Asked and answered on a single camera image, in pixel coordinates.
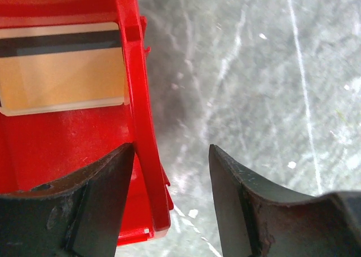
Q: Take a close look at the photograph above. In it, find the red bin right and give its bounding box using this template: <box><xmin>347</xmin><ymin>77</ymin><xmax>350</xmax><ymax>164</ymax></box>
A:
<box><xmin>1</xmin><ymin>0</ymin><xmax>173</xmax><ymax>245</ymax></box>

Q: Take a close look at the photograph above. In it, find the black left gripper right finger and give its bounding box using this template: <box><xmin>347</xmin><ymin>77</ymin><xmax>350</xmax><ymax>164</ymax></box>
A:
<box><xmin>209</xmin><ymin>145</ymin><xmax>360</xmax><ymax>256</ymax></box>

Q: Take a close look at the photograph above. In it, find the gold card in bin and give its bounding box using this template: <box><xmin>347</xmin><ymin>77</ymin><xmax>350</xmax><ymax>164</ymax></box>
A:
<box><xmin>1</xmin><ymin>22</ymin><xmax>127</xmax><ymax>116</ymax></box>

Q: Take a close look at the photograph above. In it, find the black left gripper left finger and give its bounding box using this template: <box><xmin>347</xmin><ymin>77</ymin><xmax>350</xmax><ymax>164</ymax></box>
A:
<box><xmin>1</xmin><ymin>143</ymin><xmax>135</xmax><ymax>256</ymax></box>

